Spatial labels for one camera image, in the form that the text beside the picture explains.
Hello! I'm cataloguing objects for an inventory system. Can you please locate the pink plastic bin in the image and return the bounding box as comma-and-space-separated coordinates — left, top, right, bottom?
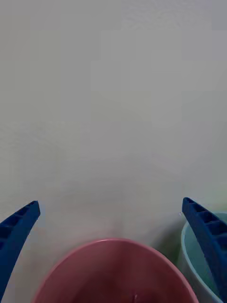
30, 238, 200, 303

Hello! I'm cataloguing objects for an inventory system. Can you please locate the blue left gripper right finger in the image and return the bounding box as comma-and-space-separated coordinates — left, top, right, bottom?
182, 196, 227, 303

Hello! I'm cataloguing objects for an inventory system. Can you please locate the pale blue plastic bin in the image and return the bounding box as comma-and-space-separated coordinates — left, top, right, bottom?
180, 211, 227, 303

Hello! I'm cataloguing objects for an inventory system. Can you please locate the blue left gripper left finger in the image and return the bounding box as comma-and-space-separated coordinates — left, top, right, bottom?
0, 200, 41, 302

